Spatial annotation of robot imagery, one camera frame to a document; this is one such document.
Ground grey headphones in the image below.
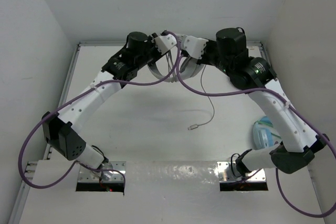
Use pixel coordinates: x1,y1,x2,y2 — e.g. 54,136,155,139
146,31,204,83

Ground grey headphone cable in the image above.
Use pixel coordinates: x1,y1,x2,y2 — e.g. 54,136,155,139
164,50,217,131

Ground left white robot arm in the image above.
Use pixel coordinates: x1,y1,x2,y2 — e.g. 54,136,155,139
43,31,161,169

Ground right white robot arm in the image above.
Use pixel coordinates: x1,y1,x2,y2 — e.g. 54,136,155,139
202,28,328,176

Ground blue headphones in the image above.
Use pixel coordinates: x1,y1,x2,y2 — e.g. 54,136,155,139
253,116,281,150

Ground white front board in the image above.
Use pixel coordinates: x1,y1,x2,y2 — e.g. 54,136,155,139
20,161,323,223

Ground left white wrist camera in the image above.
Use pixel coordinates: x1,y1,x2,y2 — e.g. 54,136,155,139
154,34,177,55

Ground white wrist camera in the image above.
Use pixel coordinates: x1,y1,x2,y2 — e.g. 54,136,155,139
154,34,177,55
182,35,209,60

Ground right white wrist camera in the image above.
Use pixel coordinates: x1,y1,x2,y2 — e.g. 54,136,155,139
182,35,209,60

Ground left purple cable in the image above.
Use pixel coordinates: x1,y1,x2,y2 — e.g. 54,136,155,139
17,30,184,189

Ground purple cable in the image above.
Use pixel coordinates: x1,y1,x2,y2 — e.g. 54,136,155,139
17,30,184,189
175,48,336,218

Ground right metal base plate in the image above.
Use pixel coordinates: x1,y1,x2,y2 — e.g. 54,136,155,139
217,161,267,183

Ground metal base plate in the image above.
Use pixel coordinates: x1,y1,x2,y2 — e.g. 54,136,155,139
78,161,126,183
217,161,267,183

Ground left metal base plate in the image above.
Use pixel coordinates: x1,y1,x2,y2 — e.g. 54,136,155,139
78,161,126,183

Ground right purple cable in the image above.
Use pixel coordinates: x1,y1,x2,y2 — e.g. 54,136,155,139
175,48,336,218

